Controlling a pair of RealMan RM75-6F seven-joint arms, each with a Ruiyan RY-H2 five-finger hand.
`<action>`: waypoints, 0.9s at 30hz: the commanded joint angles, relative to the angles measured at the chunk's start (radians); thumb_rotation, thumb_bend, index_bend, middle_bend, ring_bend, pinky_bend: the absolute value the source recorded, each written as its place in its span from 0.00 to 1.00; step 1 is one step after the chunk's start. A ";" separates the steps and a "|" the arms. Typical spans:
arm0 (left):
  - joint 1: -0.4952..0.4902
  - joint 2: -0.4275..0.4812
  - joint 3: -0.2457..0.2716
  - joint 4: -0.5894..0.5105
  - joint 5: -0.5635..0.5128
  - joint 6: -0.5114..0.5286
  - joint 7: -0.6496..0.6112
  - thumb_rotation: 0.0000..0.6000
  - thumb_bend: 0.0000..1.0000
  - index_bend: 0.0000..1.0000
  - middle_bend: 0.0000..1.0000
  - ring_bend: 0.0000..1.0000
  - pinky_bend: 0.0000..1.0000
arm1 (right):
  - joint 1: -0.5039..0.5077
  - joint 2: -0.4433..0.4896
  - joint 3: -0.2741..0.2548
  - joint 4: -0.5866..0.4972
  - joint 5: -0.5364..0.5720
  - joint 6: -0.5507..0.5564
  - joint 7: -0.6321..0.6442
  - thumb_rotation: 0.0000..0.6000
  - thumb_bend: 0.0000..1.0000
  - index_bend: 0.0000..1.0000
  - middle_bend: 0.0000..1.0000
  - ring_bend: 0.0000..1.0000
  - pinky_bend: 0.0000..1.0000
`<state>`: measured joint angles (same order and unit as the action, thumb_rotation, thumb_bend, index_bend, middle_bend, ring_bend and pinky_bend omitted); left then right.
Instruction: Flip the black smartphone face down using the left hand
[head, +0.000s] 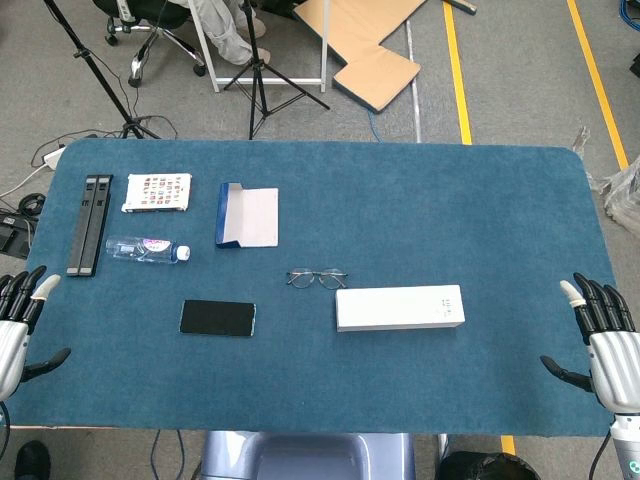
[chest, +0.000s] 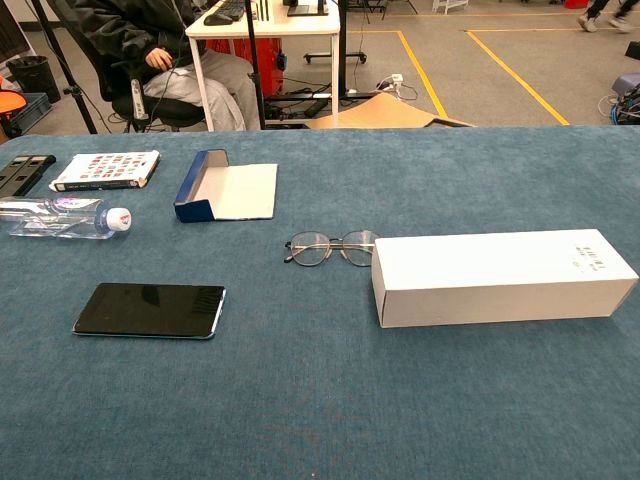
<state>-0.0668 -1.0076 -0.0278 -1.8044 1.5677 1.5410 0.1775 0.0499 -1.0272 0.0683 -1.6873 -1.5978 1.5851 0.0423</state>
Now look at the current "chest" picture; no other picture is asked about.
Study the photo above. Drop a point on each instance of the smartphone black screen teal back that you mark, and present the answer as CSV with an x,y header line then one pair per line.
x,y
150,307

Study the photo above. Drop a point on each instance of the open blue glasses case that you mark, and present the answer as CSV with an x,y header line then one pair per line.
x,y
245,192

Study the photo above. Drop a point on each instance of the thin metal round eyeglasses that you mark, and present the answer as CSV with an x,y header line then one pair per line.
x,y
310,248

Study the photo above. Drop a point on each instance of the black power strip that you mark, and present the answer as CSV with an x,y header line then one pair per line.
x,y
316,107

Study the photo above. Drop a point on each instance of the brown cardboard sheet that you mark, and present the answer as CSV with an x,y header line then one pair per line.
x,y
380,112

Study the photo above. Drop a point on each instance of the white power plug adapter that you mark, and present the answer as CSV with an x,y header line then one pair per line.
x,y
395,80

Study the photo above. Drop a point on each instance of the black vertical stand pole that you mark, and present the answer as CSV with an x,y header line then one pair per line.
x,y
256,75

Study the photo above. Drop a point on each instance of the long white cardboard box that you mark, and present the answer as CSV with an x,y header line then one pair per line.
x,y
500,280

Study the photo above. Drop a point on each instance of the black wheeled stand base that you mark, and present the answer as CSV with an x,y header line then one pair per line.
x,y
350,56

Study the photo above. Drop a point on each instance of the red cabinet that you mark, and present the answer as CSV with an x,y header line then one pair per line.
x,y
267,60

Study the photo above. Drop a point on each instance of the black office chair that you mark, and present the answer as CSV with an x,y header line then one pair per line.
x,y
170,107

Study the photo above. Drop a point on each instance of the white desk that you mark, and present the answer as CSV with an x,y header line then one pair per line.
x,y
265,27

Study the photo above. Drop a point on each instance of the white book with coloured squares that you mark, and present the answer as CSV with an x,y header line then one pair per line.
x,y
107,167

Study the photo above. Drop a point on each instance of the black monitor stand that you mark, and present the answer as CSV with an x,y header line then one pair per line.
x,y
306,11

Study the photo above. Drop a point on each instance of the black computer mouse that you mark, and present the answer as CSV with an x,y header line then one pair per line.
x,y
217,20

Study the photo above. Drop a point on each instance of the black keyboard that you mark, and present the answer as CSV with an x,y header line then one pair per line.
x,y
235,7

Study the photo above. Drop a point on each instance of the clear plastic water bottle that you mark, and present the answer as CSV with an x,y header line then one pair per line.
x,y
65,215

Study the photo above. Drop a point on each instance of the white rack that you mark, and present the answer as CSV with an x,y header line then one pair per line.
x,y
450,5

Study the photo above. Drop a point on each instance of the seated person in black jacket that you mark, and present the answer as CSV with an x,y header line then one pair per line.
x,y
125,25

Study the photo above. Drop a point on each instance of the black plastic holder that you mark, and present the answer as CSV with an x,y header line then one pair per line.
x,y
22,172

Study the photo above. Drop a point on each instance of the black tripod leg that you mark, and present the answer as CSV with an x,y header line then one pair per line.
x,y
65,70

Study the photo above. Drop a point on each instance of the blue plastic crate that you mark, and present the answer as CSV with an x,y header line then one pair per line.
x,y
35,112

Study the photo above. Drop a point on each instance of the black trash bin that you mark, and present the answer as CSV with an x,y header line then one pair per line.
x,y
32,75

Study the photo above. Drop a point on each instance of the orange object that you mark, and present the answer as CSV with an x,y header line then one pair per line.
x,y
10,100

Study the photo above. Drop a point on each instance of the walking person legs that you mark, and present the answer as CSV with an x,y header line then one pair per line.
x,y
587,22

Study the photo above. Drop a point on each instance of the red box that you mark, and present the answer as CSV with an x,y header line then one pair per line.
x,y
576,4

